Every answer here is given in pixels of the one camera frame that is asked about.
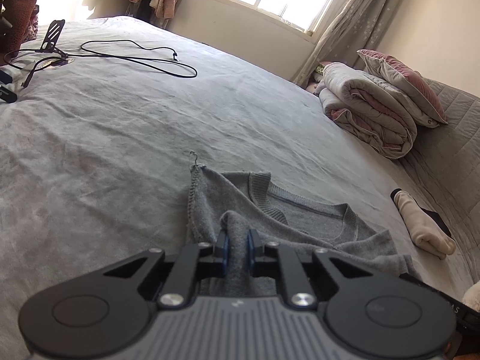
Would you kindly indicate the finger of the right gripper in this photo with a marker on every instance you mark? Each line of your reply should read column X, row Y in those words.
column 5, row 78
column 7, row 95

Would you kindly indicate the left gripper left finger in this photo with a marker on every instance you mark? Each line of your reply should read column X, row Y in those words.
column 184, row 272

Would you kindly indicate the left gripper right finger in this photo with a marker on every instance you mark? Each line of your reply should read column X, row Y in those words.
column 281, row 263

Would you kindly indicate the grey knit sweater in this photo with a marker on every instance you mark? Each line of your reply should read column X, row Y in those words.
column 238, row 202

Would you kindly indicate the white plush toy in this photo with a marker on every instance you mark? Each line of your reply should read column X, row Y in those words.
column 471, row 297

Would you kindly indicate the black phone stand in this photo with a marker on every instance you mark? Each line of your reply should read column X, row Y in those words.
column 51, row 38

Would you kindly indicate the person in red jacket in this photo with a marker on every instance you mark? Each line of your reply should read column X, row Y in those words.
column 18, row 13

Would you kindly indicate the folded beige garment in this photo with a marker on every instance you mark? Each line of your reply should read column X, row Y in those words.
column 426, row 228

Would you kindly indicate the grey bed sheet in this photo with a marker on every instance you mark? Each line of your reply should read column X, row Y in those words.
column 96, row 156

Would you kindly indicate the grey quilted headboard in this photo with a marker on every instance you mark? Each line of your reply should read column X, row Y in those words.
column 445, row 162

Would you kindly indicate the folded grey pink quilt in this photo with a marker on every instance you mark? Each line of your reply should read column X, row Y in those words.
column 369, row 108

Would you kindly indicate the pink grey pillow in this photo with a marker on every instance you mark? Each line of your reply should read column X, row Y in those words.
column 417, row 97

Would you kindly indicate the grey curtain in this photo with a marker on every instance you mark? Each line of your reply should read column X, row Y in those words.
column 360, row 25

